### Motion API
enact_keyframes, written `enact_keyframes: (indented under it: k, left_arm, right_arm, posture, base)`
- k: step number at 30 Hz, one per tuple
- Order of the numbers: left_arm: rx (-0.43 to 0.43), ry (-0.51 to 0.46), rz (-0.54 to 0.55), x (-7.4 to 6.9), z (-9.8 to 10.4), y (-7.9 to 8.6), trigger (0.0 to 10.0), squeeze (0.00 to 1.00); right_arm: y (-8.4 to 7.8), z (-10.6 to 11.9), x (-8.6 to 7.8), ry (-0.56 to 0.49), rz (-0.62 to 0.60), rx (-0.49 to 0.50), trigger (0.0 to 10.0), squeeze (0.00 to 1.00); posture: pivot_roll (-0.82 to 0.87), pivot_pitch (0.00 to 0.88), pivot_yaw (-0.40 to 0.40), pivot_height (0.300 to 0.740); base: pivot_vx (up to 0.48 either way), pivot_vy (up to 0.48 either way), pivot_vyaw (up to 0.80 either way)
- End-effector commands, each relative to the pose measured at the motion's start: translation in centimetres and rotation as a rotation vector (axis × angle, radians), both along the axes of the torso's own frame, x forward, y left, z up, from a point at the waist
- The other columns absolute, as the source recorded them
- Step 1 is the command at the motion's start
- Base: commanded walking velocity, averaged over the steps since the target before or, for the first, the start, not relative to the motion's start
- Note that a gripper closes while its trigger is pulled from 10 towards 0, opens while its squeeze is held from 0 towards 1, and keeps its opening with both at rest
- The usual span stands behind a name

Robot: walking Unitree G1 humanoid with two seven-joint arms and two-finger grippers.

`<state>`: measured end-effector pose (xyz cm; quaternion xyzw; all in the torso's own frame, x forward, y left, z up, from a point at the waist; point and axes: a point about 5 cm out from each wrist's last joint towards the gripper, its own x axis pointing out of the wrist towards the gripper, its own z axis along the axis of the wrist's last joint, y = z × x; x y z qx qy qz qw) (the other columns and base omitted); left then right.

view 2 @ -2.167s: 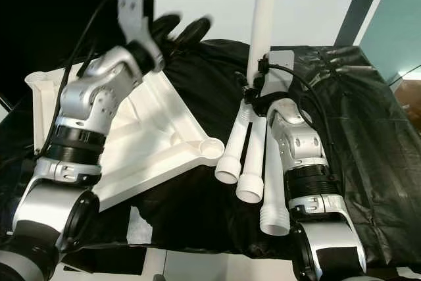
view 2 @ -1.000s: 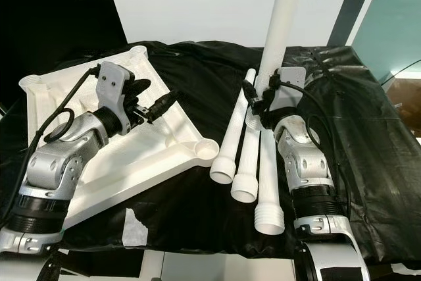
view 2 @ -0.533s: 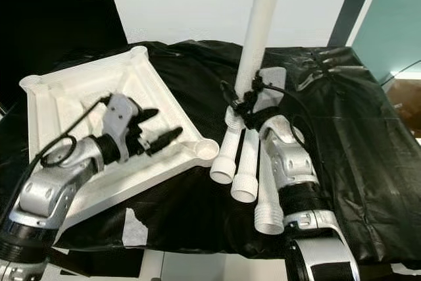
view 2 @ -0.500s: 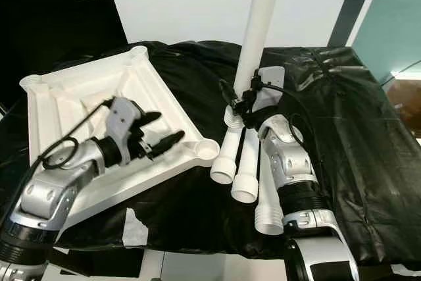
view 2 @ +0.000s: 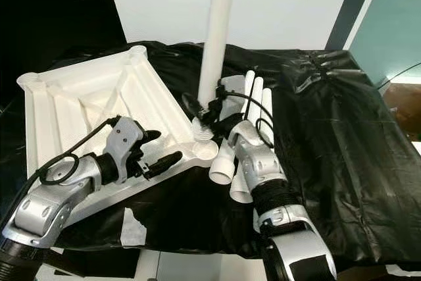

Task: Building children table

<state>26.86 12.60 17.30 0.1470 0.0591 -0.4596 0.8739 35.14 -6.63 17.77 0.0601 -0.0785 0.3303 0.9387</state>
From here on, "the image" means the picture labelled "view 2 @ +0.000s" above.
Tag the black plastic table cover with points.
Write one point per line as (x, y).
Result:
(342, 136)

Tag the brown wooden cabinet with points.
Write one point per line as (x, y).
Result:
(404, 106)

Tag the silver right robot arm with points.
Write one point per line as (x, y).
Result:
(263, 169)

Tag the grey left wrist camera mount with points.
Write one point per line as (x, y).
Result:
(128, 139)

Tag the black frame post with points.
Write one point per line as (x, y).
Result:
(352, 4)

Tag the green glass panel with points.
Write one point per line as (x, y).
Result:
(391, 24)

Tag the black door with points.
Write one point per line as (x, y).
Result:
(39, 24)

